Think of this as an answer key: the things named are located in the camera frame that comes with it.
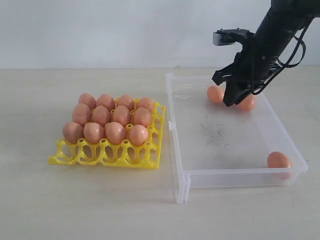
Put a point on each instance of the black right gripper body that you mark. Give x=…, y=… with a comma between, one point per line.
x=257, y=63

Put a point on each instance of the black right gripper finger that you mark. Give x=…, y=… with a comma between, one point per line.
x=236, y=92
x=224, y=75

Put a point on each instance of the brown egg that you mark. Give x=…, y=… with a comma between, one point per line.
x=107, y=101
x=121, y=115
x=101, y=115
x=215, y=94
x=72, y=132
x=248, y=104
x=127, y=101
x=138, y=135
x=278, y=159
x=81, y=114
x=93, y=132
x=115, y=133
x=88, y=99
x=142, y=116
x=146, y=102

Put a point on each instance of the clear plastic storage box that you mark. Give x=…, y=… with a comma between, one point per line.
x=214, y=146

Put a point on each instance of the yellow plastic egg tray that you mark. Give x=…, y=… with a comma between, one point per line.
x=125, y=154

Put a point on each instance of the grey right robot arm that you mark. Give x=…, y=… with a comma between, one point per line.
x=287, y=21

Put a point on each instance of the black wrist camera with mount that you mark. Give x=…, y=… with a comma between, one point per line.
x=225, y=37

